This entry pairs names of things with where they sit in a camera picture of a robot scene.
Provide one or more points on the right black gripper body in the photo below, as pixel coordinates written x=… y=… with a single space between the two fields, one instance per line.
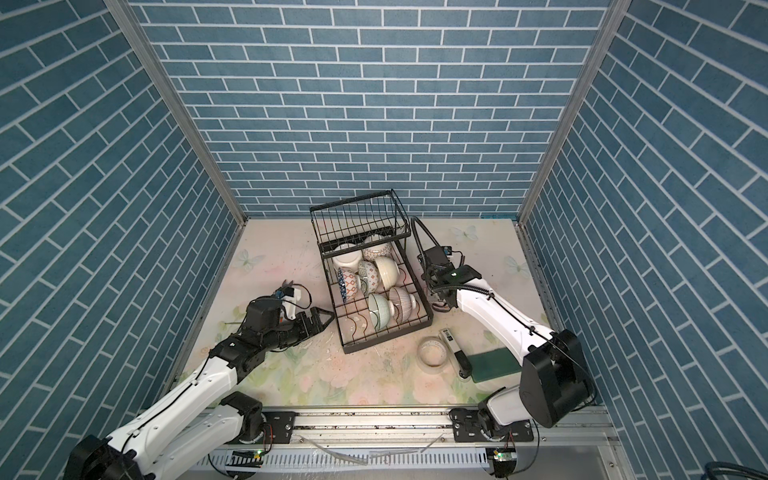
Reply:
x=431 y=285

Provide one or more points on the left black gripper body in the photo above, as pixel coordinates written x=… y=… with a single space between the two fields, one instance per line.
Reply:
x=296 y=331

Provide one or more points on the brown striped ceramic bowl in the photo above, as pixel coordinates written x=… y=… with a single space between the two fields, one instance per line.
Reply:
x=406 y=305

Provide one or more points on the cream ceramic bowl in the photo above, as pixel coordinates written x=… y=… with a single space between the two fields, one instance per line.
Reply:
x=388 y=270

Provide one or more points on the green rimmed striped bowl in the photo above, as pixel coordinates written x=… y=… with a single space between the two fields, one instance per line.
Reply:
x=369 y=277

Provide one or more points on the blue floral patterned bowl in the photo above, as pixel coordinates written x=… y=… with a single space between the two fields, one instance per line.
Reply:
x=349 y=284

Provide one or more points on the plain white ceramic bowl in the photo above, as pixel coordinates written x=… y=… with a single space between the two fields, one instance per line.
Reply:
x=346 y=257

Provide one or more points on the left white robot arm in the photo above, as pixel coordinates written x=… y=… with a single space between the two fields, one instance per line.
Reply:
x=205 y=410

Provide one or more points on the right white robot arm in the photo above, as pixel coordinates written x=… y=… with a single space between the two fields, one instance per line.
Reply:
x=554 y=380

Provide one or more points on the green sponge pad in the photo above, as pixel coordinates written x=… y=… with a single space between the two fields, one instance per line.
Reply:
x=493 y=364

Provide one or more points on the left controller board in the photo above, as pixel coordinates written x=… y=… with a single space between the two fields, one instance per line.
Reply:
x=245 y=459

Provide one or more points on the controller board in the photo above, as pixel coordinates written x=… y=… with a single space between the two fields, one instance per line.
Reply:
x=502 y=461
x=245 y=459

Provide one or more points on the right controller board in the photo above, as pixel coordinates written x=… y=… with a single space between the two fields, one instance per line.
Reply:
x=502 y=461

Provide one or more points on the black wire dish rack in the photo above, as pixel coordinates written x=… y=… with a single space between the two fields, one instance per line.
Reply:
x=351 y=220

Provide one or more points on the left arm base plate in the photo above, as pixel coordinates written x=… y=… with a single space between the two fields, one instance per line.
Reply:
x=279 y=427

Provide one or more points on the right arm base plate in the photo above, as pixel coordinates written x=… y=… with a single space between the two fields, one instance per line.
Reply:
x=473 y=426

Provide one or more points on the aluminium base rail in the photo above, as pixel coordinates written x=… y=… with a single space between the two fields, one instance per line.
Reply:
x=365 y=425

